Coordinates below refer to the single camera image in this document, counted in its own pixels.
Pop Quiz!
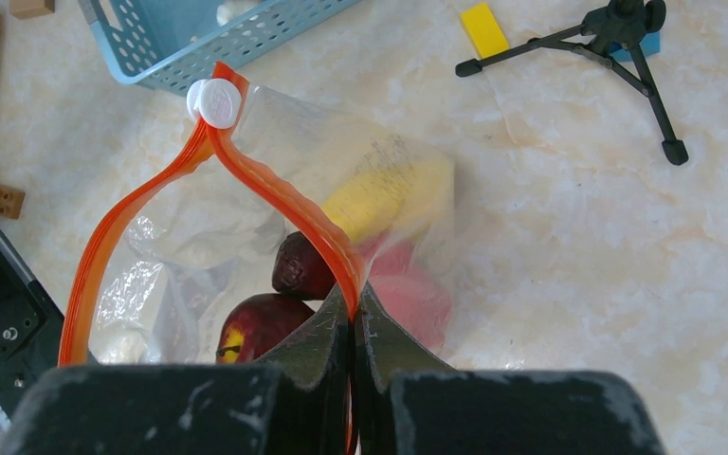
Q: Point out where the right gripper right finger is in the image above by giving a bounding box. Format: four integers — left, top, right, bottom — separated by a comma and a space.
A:
354, 286, 664, 454

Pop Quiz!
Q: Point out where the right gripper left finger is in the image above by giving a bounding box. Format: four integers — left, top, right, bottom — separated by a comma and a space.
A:
0, 290, 352, 454

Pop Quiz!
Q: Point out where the dark red toy fruit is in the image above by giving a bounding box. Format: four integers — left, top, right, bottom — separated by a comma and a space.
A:
215, 293, 315, 364

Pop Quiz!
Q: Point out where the dark red toy plum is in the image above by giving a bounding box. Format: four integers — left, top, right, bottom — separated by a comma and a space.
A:
271, 231, 337, 300

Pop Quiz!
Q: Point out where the clear zip top bag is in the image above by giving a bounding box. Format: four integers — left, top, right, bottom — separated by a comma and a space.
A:
58, 63, 456, 366

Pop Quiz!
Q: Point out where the yellow toy squash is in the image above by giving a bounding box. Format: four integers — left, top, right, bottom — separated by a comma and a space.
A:
320, 155, 455, 244

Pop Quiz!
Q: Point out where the white toy garlic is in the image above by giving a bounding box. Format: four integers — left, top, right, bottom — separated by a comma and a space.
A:
216, 0, 260, 27

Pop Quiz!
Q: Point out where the red toy apple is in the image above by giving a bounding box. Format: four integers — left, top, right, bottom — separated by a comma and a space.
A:
360, 239, 453, 354

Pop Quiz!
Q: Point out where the yellow rectangular block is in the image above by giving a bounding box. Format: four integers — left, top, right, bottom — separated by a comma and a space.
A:
460, 2, 510, 59

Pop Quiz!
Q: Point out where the light blue plastic basket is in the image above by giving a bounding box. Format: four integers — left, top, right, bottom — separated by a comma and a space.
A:
80, 0, 351, 96

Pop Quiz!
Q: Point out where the black tripod mic stand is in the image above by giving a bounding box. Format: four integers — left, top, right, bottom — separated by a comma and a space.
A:
455, 0, 689, 166

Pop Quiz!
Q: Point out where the blue block under tripod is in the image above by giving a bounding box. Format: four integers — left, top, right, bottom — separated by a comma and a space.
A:
610, 32, 661, 63

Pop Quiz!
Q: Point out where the wooden block left edge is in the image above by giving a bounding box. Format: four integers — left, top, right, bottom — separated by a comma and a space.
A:
9, 0, 55, 20

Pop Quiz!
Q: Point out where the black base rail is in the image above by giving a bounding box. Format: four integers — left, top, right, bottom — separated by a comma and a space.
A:
0, 229, 64, 422

